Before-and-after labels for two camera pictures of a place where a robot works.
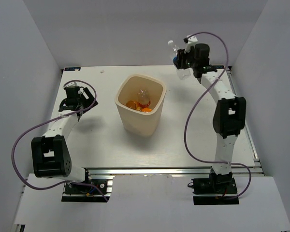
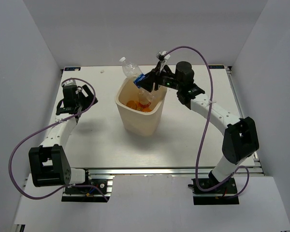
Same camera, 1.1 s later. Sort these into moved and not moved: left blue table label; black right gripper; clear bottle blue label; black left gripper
Moved: black right gripper; clear bottle blue label
Not moved: left blue table label; black left gripper
